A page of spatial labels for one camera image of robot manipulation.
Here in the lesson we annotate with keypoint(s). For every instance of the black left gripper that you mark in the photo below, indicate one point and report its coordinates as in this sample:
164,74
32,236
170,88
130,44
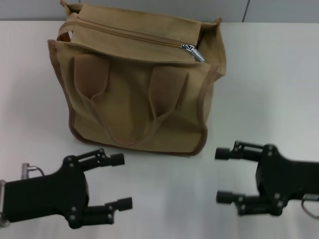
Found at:
49,196

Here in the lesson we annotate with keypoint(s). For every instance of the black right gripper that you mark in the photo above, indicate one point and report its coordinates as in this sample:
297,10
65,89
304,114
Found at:
286,176

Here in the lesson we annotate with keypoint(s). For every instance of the khaki canvas food bag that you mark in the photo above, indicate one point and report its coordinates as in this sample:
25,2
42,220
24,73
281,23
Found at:
139,107

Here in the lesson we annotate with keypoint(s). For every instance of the silver metal zipper pull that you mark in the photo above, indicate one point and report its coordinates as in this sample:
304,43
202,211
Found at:
192,49

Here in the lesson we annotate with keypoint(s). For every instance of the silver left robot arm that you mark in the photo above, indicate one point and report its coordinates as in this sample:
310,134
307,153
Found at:
2,199

